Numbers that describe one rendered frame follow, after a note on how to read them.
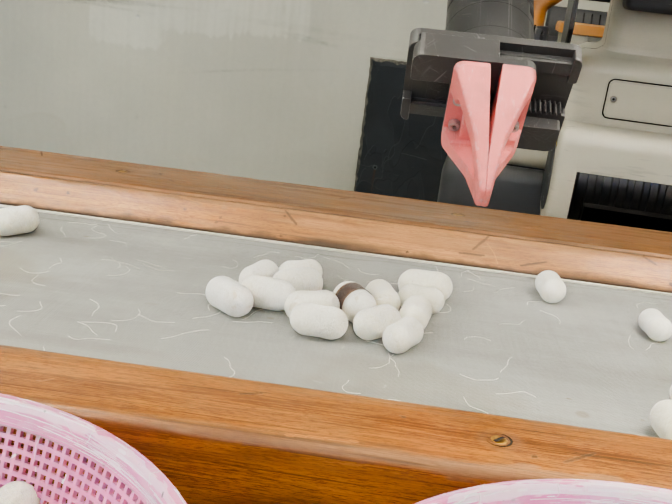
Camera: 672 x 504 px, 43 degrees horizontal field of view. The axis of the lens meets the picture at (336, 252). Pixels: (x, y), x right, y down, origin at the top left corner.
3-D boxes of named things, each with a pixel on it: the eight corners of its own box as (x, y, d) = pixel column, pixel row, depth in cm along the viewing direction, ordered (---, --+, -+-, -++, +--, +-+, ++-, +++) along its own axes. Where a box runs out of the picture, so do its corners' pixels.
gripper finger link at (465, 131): (586, 168, 45) (579, 48, 50) (448, 152, 45) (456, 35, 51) (555, 245, 50) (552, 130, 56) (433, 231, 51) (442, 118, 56)
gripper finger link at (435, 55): (539, 162, 45) (537, 44, 50) (402, 147, 45) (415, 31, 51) (514, 241, 50) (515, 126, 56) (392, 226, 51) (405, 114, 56)
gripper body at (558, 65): (585, 65, 50) (580, -14, 54) (408, 46, 50) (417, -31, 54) (558, 143, 55) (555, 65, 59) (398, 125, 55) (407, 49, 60)
